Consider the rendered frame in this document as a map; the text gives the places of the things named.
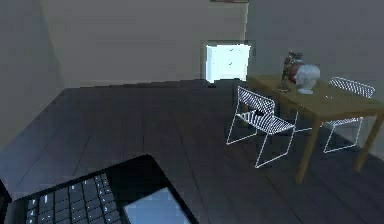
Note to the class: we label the dark figurine statue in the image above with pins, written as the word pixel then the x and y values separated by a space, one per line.
pixel 287 70

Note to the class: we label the black laptop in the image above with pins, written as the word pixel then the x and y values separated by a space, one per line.
pixel 140 180

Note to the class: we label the wooden table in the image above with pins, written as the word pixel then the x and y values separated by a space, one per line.
pixel 328 101

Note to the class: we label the white chest of drawers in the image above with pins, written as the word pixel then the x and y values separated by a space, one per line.
pixel 227 62

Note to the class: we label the red round object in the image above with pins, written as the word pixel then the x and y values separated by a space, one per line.
pixel 295 69

